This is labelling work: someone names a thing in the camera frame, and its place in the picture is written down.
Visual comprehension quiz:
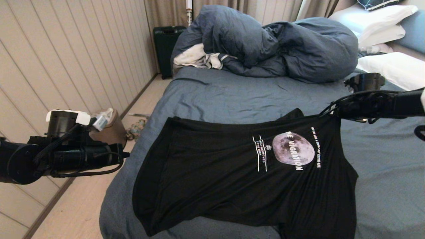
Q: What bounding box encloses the black moon print t-shirt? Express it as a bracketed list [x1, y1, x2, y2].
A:
[132, 108, 359, 239]

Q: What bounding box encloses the beige trash bin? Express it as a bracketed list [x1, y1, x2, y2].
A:
[89, 109, 128, 148]

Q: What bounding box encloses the multicoloured rag mop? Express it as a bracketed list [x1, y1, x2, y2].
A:
[126, 114, 150, 141]

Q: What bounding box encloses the dark blue duvet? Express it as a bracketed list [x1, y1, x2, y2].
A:
[171, 4, 359, 83]

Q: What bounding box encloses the flat white pillow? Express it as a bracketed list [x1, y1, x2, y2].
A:
[357, 25, 406, 50]

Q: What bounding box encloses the large white pillow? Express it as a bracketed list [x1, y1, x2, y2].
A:
[329, 5, 419, 40]

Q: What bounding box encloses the light blue headboard cushion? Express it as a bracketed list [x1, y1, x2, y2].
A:
[397, 10, 425, 55]

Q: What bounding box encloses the blue bed sheet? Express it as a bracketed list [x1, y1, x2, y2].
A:
[100, 66, 425, 239]

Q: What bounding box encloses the dark patterned cushion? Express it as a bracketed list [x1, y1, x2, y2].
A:
[357, 0, 400, 11]

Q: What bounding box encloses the black suitcase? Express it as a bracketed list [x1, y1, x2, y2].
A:
[153, 26, 186, 79]

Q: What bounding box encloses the white crumpled cloth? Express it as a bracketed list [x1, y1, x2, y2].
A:
[173, 42, 238, 70]

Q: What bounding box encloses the beige curtain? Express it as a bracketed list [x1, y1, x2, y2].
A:
[144, 0, 339, 32]

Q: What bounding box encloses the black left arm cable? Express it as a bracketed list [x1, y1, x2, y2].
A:
[50, 153, 125, 178]

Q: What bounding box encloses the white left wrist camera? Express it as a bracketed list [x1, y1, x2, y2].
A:
[92, 112, 111, 130]

